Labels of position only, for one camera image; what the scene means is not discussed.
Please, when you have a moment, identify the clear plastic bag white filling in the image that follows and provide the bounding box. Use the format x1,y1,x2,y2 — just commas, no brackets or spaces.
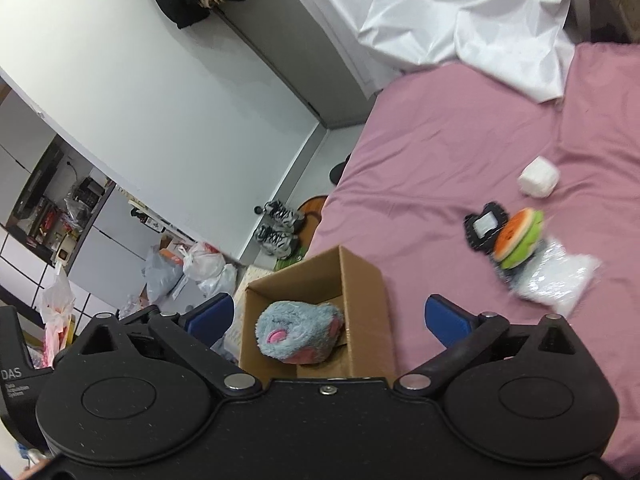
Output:
515,240,603,318

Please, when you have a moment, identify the orange floor mat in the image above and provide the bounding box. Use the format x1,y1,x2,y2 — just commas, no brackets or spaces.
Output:
297,195,328,253

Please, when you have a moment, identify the black pouch with white window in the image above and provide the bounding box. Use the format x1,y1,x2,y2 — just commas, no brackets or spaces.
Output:
462,201,511,256

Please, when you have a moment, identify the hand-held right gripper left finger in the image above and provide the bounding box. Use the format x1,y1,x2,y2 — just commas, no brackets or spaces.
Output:
54,292,262,400

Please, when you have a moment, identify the translucent plastic bag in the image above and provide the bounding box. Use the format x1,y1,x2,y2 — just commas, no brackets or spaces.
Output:
200,264,238,301

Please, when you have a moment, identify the brown cardboard box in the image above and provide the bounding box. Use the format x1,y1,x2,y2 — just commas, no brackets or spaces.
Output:
239,245,398,380

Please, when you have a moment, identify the orange cardboard box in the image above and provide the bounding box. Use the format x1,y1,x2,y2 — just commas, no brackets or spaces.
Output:
159,237,193,266

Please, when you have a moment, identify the watermelon slice plush toy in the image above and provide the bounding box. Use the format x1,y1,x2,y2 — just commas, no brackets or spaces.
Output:
492,207,546,270

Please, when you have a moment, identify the pink and white plastic bag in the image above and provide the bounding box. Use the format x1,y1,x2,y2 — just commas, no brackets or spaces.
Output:
40,262,76,361

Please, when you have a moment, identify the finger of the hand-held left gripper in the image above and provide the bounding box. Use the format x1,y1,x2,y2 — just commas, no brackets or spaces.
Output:
118,304,183,322

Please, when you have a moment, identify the black counter appliance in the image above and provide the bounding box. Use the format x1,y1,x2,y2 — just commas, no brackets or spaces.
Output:
75,177,103,206

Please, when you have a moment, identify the grey-blue soft cloth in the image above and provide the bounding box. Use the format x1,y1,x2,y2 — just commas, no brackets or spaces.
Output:
497,260,533,293

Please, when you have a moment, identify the white bed sheet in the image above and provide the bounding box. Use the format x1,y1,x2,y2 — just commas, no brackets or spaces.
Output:
292,0,577,105

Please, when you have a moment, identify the grey wardrobe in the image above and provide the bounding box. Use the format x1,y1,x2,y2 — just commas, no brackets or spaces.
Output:
215,0,383,130

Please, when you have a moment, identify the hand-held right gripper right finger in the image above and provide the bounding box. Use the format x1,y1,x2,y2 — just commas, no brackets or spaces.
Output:
394,294,598,397

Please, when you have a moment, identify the grey and pink plush toy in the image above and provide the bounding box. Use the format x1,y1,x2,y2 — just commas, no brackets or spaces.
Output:
256,301,346,365

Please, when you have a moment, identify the grey plastic bag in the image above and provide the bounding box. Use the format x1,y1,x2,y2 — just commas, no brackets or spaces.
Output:
144,246,185,301

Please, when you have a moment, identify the white and red plastic bag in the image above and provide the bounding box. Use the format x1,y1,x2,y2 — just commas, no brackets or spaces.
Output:
182,241,227,291

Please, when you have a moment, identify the white squishy block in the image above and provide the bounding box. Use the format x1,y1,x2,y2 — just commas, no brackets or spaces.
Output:
518,156,561,199

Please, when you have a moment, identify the zebra striped sneaker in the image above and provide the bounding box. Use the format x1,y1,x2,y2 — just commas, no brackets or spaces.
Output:
262,201,303,233
255,225,301,260

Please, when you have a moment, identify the black range hood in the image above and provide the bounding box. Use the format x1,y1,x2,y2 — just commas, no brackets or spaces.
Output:
14,145,66,221

